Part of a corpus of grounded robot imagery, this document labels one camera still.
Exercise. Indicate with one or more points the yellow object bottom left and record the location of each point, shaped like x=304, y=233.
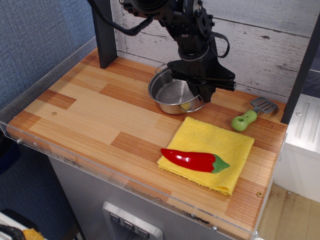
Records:
x=32, y=234

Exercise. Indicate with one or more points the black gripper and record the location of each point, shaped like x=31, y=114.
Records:
x=205, y=72

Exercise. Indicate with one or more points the grey toy fridge cabinet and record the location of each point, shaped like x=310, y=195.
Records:
x=154, y=206

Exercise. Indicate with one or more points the white side cabinet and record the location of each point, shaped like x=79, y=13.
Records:
x=298, y=166

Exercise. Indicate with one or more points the dark right vertical post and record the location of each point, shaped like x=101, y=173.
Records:
x=302, y=73

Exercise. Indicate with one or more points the silver dispenser panel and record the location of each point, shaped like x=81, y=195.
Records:
x=124, y=225

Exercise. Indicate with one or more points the green handled toy spatula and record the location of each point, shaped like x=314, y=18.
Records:
x=260, y=104

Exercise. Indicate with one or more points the yellow folded cloth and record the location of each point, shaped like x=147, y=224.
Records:
x=197, y=136

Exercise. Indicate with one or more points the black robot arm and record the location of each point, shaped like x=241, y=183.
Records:
x=189, y=24

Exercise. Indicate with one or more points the clear acrylic guard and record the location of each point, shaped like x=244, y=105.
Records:
x=82, y=112

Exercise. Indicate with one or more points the silver steel pot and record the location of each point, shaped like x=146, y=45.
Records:
x=173, y=96

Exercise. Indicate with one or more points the red toy chili pepper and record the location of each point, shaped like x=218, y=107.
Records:
x=196, y=161

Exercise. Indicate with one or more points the dark grey vertical post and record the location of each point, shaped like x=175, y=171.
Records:
x=104, y=32

